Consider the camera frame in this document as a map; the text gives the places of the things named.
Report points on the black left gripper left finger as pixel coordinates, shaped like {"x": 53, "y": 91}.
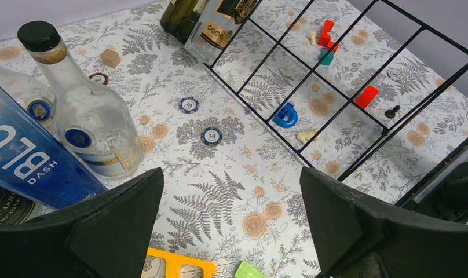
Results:
{"x": 105, "y": 236}

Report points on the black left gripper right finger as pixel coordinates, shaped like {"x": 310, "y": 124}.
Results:
{"x": 357, "y": 235}

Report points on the clear bottle black label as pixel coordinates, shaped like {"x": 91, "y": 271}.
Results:
{"x": 16, "y": 209}

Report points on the clear round bottle gold label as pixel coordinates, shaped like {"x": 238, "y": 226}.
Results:
{"x": 91, "y": 119}

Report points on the blue square glass bottle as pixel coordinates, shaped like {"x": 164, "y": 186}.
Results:
{"x": 35, "y": 165}

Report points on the clear bottle blue gold emblem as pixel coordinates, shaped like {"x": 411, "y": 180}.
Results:
{"x": 36, "y": 98}

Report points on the dark green wine bottle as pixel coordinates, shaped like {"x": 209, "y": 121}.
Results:
{"x": 180, "y": 17}

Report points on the clear square bottle black cap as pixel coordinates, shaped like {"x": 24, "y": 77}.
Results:
{"x": 216, "y": 27}

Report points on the red block near rack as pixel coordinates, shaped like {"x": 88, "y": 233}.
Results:
{"x": 366, "y": 97}

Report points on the cream chess piece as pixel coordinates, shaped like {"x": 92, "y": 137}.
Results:
{"x": 304, "y": 137}

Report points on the green flat block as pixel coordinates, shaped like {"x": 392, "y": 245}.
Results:
{"x": 245, "y": 270}

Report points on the black chess pawn right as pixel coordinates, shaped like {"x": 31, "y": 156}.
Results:
{"x": 391, "y": 113}

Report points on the blue arch toy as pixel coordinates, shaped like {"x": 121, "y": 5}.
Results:
{"x": 286, "y": 117}

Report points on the poker chip near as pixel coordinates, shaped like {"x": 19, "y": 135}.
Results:
{"x": 211, "y": 136}

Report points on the poker chip middle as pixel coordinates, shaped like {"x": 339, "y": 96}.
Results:
{"x": 188, "y": 105}

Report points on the poker chip far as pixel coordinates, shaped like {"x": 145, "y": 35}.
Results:
{"x": 100, "y": 78}

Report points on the white poker chip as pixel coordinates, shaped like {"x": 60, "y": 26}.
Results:
{"x": 394, "y": 75}

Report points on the wooden cube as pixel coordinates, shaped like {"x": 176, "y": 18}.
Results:
{"x": 110, "y": 58}

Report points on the teal cube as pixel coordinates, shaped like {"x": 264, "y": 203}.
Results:
{"x": 326, "y": 57}

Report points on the red cube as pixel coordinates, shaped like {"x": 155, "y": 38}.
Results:
{"x": 332, "y": 46}

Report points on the red arch block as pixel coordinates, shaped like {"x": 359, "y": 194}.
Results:
{"x": 325, "y": 37}

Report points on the cream chess pawn far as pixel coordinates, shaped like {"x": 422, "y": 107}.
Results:
{"x": 312, "y": 37}

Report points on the yellow triangle frame toy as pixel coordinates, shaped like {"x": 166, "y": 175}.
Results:
{"x": 173, "y": 263}

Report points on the black wire wine rack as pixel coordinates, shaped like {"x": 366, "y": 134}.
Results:
{"x": 270, "y": 62}

